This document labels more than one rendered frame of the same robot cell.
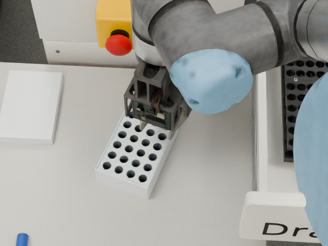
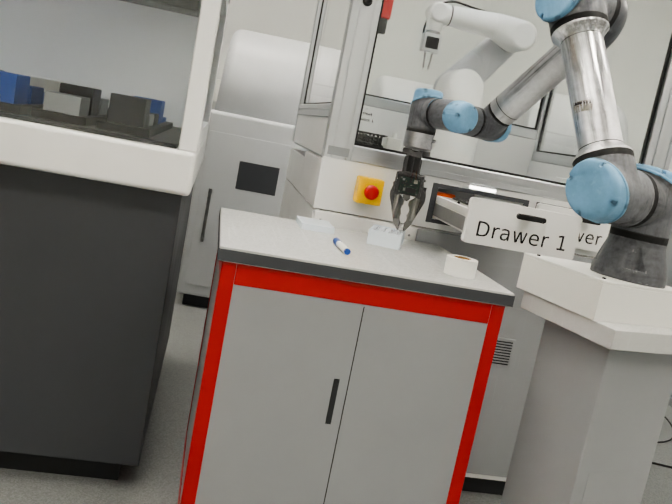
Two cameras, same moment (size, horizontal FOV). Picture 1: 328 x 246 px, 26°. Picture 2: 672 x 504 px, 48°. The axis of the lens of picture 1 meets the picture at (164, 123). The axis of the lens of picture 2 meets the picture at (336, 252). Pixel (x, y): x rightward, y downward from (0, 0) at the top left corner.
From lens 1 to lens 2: 1.60 m
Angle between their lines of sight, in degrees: 50
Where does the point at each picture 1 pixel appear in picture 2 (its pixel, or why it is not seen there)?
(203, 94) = (462, 110)
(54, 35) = (323, 205)
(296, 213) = (495, 209)
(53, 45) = (319, 214)
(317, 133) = not seen: outside the picture
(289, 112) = not seen: hidden behind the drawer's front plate
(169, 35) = (440, 102)
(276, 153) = not seen: hidden behind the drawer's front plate
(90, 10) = (349, 186)
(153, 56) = (418, 140)
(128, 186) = (388, 238)
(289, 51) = (487, 120)
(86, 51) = (337, 221)
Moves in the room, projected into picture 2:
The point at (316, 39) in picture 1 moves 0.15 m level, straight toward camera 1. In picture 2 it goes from (502, 100) to (509, 95)
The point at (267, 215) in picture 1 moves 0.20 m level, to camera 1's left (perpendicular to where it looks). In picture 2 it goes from (481, 212) to (402, 198)
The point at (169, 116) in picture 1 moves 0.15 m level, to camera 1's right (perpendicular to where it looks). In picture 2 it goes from (419, 183) to (474, 193)
